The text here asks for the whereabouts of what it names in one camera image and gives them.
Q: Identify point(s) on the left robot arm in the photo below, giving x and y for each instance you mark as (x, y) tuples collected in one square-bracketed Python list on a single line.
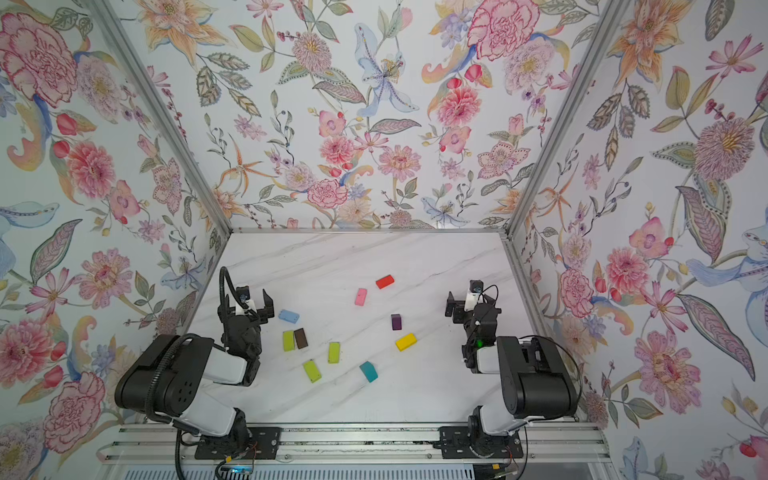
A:
[(164, 383)]

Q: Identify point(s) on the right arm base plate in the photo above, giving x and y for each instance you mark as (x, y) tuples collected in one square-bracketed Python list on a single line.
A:
[(463, 442)]

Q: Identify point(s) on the red wood block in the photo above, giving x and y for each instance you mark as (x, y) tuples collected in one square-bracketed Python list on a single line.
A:
[(384, 282)]

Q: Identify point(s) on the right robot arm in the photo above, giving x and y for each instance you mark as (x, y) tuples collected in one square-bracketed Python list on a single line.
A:
[(535, 384)]

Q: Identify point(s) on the light blue wood block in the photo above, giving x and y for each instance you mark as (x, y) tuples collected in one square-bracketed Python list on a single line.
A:
[(288, 316)]

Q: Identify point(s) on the teal wood block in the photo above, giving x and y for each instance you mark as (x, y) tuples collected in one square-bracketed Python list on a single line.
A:
[(369, 371)]

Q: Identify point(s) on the purple wood block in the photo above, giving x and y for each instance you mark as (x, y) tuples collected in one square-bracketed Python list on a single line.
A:
[(396, 322)]

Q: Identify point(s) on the brown wood block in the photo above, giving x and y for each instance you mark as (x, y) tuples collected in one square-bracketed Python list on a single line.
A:
[(300, 338)]

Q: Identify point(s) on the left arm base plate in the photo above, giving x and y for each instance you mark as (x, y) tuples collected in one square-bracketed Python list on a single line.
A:
[(259, 443)]

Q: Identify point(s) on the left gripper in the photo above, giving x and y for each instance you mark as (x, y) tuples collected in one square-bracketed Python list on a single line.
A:
[(245, 314)]

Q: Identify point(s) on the yellow wood block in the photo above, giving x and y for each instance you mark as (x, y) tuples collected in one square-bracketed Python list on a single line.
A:
[(406, 342)]

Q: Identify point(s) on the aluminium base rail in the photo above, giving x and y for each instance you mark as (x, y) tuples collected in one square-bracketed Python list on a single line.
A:
[(375, 443)]

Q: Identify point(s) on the pink wood block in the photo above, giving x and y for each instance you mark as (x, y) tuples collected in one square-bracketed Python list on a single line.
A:
[(360, 297)]

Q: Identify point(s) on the lime green wood block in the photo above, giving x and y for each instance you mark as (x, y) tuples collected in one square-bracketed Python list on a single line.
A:
[(288, 341), (334, 353), (312, 371)]

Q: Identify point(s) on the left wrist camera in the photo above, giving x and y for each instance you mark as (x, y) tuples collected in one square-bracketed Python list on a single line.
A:
[(239, 310)]

